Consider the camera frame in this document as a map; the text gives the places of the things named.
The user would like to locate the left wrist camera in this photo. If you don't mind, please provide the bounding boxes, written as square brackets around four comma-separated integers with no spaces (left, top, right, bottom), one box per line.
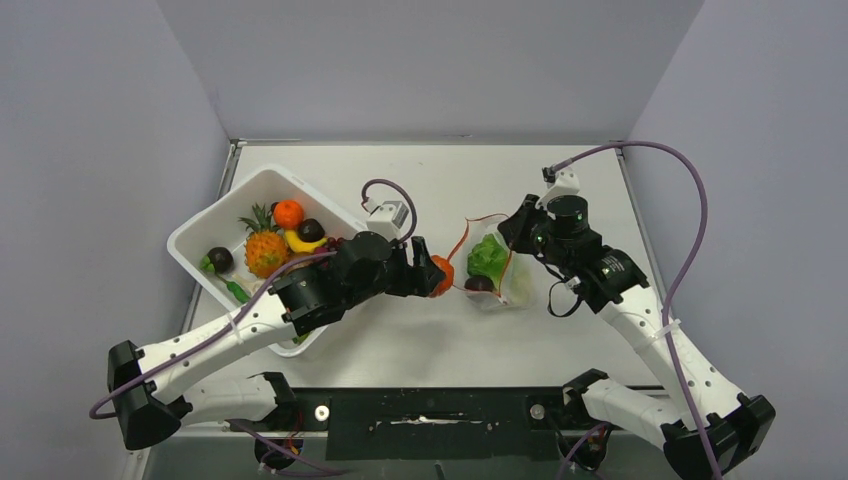
[364,199,410,241]

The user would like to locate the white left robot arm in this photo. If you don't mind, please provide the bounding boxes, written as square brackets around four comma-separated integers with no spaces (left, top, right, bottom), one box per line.
[106,231,446,450]

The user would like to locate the yellow banana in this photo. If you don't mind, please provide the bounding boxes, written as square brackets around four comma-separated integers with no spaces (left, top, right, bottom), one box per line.
[283,230,328,254]

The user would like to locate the clear orange-zip bag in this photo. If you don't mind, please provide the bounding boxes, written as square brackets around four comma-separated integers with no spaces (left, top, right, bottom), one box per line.
[448,213,536,312]

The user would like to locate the dark mangosteen with green leaves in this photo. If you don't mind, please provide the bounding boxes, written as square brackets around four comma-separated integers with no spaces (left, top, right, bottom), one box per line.
[199,246,234,275]

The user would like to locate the toy pineapple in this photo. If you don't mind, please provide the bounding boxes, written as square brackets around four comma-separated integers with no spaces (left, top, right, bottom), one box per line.
[239,203,290,279]

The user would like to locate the white green scallion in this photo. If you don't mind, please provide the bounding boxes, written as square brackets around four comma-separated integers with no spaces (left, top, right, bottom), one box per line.
[215,274,252,305]

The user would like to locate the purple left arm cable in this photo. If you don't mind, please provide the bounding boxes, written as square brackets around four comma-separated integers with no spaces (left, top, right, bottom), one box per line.
[88,178,419,478]

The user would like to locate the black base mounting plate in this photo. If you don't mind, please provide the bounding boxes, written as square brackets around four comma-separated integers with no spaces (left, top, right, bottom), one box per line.
[254,387,597,461]

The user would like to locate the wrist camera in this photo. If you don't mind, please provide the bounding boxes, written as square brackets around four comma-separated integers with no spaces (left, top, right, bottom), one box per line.
[538,166,580,208]
[364,199,410,241]

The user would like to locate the green lettuce head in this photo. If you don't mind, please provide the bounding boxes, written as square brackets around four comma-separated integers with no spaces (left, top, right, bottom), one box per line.
[466,233,510,284]

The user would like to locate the white plastic food bin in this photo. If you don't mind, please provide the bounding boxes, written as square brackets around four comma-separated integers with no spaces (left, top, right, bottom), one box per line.
[166,163,394,359]

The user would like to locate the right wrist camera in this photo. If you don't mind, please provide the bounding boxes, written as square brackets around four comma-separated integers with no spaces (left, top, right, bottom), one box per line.
[538,166,580,208]

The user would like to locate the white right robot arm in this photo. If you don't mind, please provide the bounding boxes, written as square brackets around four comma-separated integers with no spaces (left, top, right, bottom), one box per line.
[497,195,776,479]

